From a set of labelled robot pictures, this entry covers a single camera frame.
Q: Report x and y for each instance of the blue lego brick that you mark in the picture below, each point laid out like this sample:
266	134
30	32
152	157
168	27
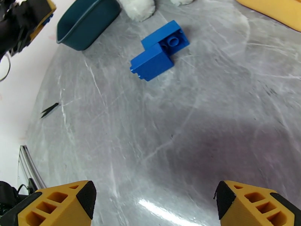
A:
151	64
162	34
48	20

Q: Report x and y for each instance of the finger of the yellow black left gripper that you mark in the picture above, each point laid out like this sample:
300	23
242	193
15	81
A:
43	5
35	32

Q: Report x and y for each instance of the yellow plastic bin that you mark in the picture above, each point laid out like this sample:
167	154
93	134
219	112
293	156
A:
277	8

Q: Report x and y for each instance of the grey white plush dog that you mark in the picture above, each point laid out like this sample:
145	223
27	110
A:
138	8

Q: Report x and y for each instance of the dark teal plastic bin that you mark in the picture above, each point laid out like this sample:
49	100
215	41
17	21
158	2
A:
87	25

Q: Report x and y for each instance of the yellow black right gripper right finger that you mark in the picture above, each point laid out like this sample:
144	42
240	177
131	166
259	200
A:
256	208

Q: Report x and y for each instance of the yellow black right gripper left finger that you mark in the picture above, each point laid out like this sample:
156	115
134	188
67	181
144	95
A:
54	206

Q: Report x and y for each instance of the aluminium mounting rail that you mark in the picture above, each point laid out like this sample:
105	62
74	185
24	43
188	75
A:
30	166

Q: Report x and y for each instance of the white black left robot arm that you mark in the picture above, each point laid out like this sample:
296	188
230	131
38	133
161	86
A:
7	193

